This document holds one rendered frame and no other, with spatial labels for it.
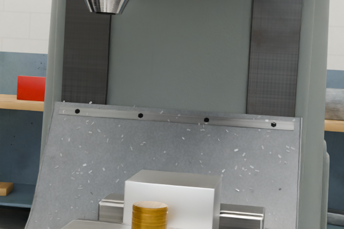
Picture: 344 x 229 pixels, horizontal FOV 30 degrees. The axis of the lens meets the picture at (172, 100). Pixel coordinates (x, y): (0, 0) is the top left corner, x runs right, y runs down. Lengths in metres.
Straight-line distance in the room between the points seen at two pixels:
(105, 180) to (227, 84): 0.19
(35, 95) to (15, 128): 0.73
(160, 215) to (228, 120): 0.42
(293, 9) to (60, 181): 0.36
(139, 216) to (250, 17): 0.46
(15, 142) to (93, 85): 4.20
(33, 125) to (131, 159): 4.18
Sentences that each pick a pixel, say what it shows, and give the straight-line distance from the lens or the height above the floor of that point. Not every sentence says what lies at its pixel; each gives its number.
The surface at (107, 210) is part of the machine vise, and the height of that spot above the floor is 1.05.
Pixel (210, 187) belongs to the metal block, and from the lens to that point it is 0.42.
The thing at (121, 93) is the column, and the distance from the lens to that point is 0.83.
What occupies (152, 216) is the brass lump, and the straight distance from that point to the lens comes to 0.39.
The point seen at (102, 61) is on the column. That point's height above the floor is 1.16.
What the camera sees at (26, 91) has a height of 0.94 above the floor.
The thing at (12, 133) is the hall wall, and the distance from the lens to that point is 5.03.
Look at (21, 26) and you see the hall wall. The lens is 5.00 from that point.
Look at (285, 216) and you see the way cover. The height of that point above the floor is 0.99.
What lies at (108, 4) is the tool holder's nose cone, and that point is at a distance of 0.44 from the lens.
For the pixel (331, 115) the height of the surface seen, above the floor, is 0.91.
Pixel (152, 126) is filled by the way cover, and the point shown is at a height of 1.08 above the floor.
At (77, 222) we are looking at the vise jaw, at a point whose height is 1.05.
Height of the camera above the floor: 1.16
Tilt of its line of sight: 3 degrees down
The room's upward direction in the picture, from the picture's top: 3 degrees clockwise
